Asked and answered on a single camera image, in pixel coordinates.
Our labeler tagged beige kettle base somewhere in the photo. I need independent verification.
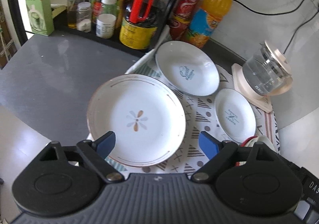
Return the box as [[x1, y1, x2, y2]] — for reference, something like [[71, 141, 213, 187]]
[[231, 63, 273, 113]]

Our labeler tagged black metal spice rack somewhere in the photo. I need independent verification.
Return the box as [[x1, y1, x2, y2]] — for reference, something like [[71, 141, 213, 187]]
[[53, 0, 177, 52]]

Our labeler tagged red rimmed bowl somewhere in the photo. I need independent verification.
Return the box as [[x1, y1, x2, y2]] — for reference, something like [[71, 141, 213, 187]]
[[232, 136, 280, 176]]

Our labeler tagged small white baking print plate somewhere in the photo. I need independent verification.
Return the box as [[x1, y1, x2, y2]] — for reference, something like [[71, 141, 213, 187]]
[[214, 88, 256, 143]]

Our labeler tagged white Sweet print deep plate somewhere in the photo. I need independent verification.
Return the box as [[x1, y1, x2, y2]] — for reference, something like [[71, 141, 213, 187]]
[[155, 40, 220, 97]]

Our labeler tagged green cardboard box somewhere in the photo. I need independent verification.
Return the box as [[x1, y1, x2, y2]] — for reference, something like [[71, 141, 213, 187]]
[[25, 0, 54, 36]]

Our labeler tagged small glass salt jar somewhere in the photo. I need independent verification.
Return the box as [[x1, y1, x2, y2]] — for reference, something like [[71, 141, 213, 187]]
[[76, 2, 92, 32]]

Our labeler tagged patterned fringed table mat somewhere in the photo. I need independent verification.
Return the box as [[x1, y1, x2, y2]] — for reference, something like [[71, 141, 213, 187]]
[[85, 49, 281, 177]]

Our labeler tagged white capped seasoning jar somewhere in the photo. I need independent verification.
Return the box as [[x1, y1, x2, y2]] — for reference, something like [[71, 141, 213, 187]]
[[96, 0, 117, 39]]

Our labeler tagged large soy sauce bottle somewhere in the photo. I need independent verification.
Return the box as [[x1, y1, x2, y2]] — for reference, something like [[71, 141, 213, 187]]
[[119, 0, 168, 50]]

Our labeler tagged red drink can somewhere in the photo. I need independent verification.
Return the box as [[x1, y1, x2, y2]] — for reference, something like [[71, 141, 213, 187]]
[[173, 0, 199, 20], [170, 15, 190, 40]]

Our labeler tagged glass kettle with beige handle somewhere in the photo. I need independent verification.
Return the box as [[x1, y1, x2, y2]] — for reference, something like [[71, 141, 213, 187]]
[[242, 40, 293, 97]]

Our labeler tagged orange juice bottle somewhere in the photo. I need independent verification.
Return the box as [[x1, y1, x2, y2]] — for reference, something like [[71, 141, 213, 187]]
[[181, 0, 232, 49]]

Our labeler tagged large flower pattern plate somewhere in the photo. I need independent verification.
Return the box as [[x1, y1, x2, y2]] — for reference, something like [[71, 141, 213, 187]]
[[87, 74, 186, 167]]

